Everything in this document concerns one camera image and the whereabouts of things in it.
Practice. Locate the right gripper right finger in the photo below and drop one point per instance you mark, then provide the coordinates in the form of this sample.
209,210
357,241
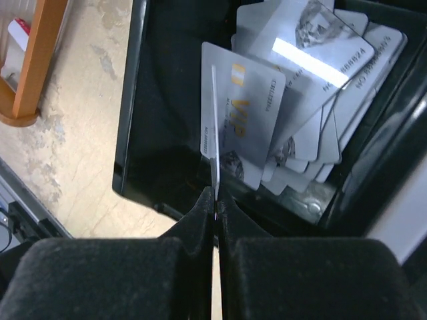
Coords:
266,277

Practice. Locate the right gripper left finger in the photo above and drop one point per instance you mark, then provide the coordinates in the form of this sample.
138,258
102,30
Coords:
167,277

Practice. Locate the white VIP card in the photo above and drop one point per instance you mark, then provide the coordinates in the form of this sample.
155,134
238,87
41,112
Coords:
215,149

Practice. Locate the white cards in black bin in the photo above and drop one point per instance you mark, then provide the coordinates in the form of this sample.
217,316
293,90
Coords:
290,89

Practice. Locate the black plastic bin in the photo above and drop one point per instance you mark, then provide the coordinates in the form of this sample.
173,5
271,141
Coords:
158,161

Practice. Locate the white plastic bin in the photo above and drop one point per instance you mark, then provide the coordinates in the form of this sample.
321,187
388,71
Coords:
402,225

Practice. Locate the orange wooden rack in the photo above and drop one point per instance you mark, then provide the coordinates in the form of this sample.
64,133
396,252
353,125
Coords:
31,32

